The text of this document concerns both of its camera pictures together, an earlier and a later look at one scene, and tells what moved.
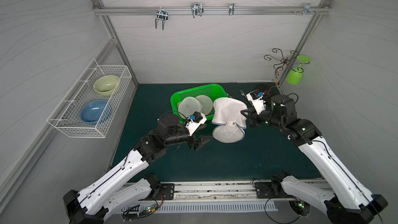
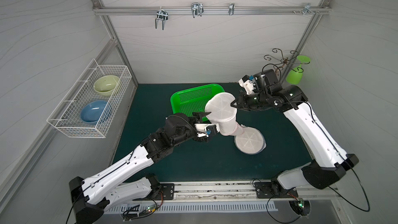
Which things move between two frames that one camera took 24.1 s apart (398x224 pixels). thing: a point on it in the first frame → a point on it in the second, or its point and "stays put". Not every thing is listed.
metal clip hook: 231,7 stays put
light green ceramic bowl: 104,85 stays put
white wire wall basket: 91,101 stays put
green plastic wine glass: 295,76 stays put
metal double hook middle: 197,9 stays put
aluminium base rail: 222,192 stays put
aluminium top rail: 199,10 stays put
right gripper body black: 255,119 → 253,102
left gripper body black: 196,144 → 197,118
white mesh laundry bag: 229,115 → 252,141
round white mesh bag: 188,106 → 223,114
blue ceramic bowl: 91,112 stays put
